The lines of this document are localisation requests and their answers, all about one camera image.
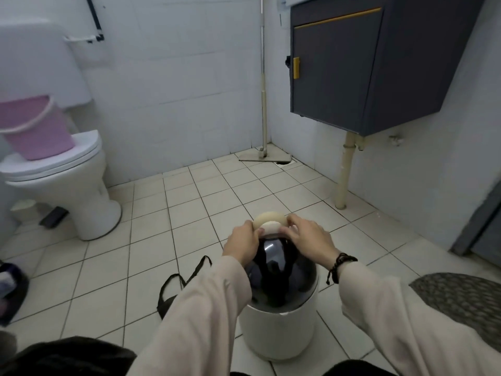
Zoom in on person's left forearm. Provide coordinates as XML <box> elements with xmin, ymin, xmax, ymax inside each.
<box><xmin>127</xmin><ymin>254</ymin><xmax>254</xmax><ymax>376</ymax></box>

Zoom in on grey patterned floor mat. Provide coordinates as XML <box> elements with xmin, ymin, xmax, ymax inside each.
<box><xmin>409</xmin><ymin>272</ymin><xmax>501</xmax><ymax>342</ymax></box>

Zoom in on beige drain pipe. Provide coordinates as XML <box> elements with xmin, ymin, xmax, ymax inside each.
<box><xmin>335</xmin><ymin>131</ymin><xmax>367</xmax><ymax>210</ymax></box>

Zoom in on black wall pipe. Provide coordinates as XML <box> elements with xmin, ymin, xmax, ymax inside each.
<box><xmin>85</xmin><ymin>0</ymin><xmax>105</xmax><ymax>43</ymax></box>

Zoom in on black beaded bracelet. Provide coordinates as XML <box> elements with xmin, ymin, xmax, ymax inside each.
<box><xmin>326</xmin><ymin>253</ymin><xmax>358</xmax><ymax>285</ymax></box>

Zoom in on white toilet cistern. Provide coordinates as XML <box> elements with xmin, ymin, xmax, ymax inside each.
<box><xmin>0</xmin><ymin>18</ymin><xmax>94</xmax><ymax>111</ymax></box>

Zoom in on person's right hand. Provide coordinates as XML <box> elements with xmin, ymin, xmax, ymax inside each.
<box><xmin>287</xmin><ymin>214</ymin><xmax>340</xmax><ymax>271</ymax></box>

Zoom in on beige roll of bin bags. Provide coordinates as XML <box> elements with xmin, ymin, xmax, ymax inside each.
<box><xmin>253</xmin><ymin>211</ymin><xmax>289</xmax><ymax>237</ymax></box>

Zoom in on black plastic bag with handles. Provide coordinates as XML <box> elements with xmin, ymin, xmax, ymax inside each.
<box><xmin>157</xmin><ymin>255</ymin><xmax>213</xmax><ymax>320</ymax></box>

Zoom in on white round waste bin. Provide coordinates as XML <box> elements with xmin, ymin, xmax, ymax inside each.
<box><xmin>237</xmin><ymin>266</ymin><xmax>320</xmax><ymax>363</ymax></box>

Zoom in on white toilet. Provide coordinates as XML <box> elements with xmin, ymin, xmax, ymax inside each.
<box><xmin>0</xmin><ymin>129</ymin><xmax>123</xmax><ymax>242</ymax></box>

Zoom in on black object beside toilet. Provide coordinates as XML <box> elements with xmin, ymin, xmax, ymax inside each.
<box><xmin>39</xmin><ymin>206</ymin><xmax>68</xmax><ymax>228</ymax></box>

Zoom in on grey door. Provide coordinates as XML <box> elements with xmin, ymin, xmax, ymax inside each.
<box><xmin>450</xmin><ymin>179</ymin><xmax>501</xmax><ymax>267</ymax></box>

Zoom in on black trousers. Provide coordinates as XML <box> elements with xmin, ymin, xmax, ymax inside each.
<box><xmin>0</xmin><ymin>336</ymin><xmax>402</xmax><ymax>376</ymax></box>

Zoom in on dark grey vanity cabinet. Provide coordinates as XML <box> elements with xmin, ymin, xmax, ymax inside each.
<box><xmin>290</xmin><ymin>0</ymin><xmax>487</xmax><ymax>137</ymax></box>

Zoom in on person's right forearm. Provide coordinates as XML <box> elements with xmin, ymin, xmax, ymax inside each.
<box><xmin>336</xmin><ymin>260</ymin><xmax>501</xmax><ymax>376</ymax></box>

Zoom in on dark bag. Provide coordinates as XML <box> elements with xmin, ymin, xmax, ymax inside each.
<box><xmin>0</xmin><ymin>261</ymin><xmax>30</xmax><ymax>326</ymax></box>

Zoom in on pink plastic bucket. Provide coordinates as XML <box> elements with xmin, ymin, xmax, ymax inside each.
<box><xmin>0</xmin><ymin>95</ymin><xmax>76</xmax><ymax>161</ymax></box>

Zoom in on beige flat mop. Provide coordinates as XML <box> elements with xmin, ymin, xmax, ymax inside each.
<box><xmin>238</xmin><ymin>0</ymin><xmax>293</xmax><ymax>163</ymax></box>

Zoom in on person's left hand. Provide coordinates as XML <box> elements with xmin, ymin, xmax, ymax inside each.
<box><xmin>222</xmin><ymin>221</ymin><xmax>267</xmax><ymax>271</ymax></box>

